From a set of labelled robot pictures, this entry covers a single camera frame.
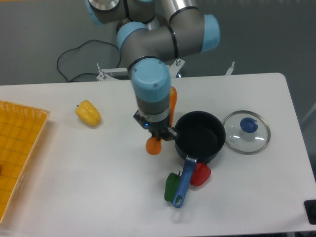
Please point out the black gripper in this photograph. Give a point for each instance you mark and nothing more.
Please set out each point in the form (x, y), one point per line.
(157, 124)

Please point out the long orange baguette bread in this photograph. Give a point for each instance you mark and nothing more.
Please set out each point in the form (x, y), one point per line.
(153, 144)

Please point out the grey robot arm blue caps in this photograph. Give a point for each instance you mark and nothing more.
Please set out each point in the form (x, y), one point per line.
(150, 78)

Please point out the green bell pepper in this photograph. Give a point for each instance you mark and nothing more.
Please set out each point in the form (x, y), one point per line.
(171, 186)

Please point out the red bell pepper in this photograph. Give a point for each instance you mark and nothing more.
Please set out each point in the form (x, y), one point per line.
(200, 175)

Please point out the yellow bell pepper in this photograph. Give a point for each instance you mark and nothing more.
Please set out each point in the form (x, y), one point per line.
(88, 113)

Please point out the glass lid with blue knob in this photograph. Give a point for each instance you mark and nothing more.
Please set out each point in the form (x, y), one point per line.
(247, 133)

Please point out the yellow woven basket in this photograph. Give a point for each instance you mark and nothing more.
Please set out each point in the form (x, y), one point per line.
(20, 129)

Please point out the black object at table corner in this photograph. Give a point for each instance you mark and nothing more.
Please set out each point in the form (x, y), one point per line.
(310, 208)

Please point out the dark pot with blue handle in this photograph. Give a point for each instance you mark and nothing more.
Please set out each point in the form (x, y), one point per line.
(200, 137)

